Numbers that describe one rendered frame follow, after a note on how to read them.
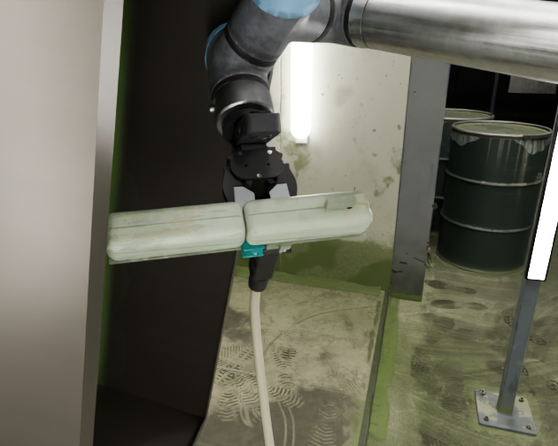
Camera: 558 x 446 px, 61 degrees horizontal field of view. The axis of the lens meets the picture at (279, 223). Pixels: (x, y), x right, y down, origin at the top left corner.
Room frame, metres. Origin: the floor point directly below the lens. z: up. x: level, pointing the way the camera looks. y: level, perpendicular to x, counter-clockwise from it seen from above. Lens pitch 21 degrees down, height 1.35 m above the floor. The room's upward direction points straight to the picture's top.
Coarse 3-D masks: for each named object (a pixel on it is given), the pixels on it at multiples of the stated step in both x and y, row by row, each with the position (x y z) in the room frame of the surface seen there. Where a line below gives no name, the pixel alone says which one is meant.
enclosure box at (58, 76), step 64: (0, 0) 0.34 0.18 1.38; (64, 0) 0.33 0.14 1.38; (128, 0) 0.97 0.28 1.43; (192, 0) 0.95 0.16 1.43; (0, 64) 0.34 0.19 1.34; (64, 64) 0.33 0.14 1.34; (128, 64) 0.97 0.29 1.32; (192, 64) 0.95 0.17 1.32; (0, 128) 0.35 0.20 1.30; (64, 128) 0.34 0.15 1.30; (128, 128) 0.98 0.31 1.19; (192, 128) 0.95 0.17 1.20; (0, 192) 0.35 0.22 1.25; (64, 192) 0.34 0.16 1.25; (128, 192) 0.98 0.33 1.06; (192, 192) 0.95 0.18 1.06; (0, 256) 0.35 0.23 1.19; (64, 256) 0.34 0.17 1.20; (192, 256) 0.95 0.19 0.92; (0, 320) 0.35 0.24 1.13; (64, 320) 0.34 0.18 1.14; (128, 320) 0.99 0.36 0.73; (192, 320) 0.95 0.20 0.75; (0, 384) 0.36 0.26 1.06; (64, 384) 0.34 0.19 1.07; (128, 384) 0.99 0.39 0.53; (192, 384) 0.96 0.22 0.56
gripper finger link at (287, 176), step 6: (288, 168) 0.62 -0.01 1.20; (282, 174) 0.61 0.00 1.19; (288, 174) 0.61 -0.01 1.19; (276, 180) 0.61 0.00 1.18; (282, 180) 0.60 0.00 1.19; (288, 180) 0.60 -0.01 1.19; (294, 180) 0.60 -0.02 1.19; (288, 186) 0.60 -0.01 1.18; (294, 186) 0.60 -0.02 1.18; (294, 192) 0.59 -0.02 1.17
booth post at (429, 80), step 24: (432, 72) 2.34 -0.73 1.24; (408, 96) 2.37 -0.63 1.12; (432, 96) 2.34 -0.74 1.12; (408, 120) 2.37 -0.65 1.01; (432, 120) 2.33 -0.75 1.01; (408, 144) 2.36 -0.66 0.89; (432, 144) 2.33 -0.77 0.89; (408, 168) 2.36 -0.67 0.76; (432, 168) 2.33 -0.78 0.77; (408, 192) 2.36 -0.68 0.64; (432, 192) 2.32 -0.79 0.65; (408, 216) 2.35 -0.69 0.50; (408, 240) 2.35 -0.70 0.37; (408, 264) 2.35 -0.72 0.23; (408, 288) 2.34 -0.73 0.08
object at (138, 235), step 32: (352, 192) 0.55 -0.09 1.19; (128, 224) 0.48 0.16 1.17; (160, 224) 0.48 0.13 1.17; (192, 224) 0.49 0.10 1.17; (224, 224) 0.49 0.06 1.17; (256, 224) 0.50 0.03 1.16; (288, 224) 0.50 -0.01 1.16; (320, 224) 0.51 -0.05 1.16; (352, 224) 0.52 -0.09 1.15; (128, 256) 0.47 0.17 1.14; (160, 256) 0.49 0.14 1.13; (256, 288) 0.63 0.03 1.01
